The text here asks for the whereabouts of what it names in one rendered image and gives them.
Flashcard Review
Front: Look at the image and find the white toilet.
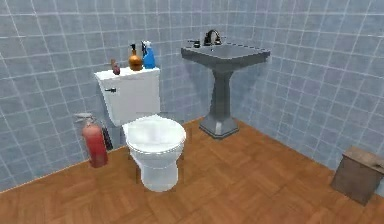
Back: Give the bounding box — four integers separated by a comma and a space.
94, 66, 188, 193

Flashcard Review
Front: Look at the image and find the blue spray bottle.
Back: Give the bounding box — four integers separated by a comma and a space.
140, 40, 157, 70

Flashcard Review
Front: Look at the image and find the amber soap pump bottle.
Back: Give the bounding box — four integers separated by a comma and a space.
128, 43, 144, 72

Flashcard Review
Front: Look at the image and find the black sink faucet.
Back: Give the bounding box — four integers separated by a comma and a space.
203, 29, 223, 47

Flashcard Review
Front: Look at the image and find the small dark red bottle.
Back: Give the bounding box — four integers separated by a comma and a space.
110, 58, 121, 76

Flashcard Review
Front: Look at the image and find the red fire extinguisher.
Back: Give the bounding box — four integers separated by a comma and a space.
73, 112, 114, 169

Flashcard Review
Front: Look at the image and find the brown square bin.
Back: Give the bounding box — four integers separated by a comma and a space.
329, 145, 384, 206

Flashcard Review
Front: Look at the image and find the grey pedestal sink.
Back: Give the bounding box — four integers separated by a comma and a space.
180, 42, 271, 140

